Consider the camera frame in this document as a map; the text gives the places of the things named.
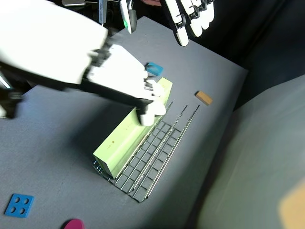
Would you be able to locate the brown cardboard box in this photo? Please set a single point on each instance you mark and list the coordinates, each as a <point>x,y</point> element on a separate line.
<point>294,210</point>

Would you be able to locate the light green rectangular box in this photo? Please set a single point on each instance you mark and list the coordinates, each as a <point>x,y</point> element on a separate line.
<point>124,140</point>

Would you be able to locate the brown wooden block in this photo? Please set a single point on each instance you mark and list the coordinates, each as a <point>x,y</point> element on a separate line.
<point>204,97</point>

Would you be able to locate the large grey fabric cover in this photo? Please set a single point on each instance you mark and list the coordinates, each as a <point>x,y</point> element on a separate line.
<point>250,155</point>

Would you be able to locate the silver metal rod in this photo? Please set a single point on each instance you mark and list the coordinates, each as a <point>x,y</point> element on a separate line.
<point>102,12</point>

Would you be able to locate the teal blue block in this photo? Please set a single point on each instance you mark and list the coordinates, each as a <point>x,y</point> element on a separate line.
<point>155,68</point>

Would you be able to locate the blue four-hole square plate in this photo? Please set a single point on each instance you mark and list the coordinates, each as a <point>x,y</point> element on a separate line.
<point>19,205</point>

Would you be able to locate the grey flat device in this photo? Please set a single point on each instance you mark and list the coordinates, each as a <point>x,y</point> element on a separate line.
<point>72,2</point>

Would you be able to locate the magenta round piece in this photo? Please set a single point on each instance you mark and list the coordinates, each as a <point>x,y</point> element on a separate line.
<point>74,224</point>

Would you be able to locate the grey table cloth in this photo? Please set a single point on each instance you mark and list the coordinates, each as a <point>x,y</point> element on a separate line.
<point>59,143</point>

